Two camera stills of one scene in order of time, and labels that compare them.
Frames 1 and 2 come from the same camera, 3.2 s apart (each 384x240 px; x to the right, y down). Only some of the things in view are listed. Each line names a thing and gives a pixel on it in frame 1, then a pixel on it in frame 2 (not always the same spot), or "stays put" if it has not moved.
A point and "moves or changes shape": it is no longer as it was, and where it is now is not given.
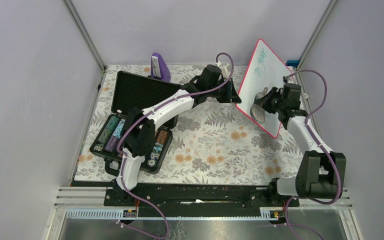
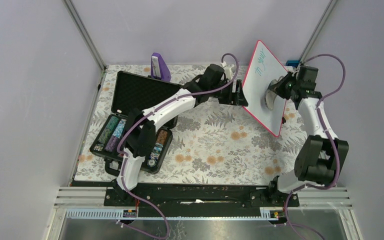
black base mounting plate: x=199 y=200 stays put
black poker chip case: x=133 y=91 stays put
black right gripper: x=263 y=102 → x=277 y=88
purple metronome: x=159 y=68 stays put
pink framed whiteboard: x=264 y=69 stays put
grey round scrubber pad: x=257 y=112 moves or changes shape
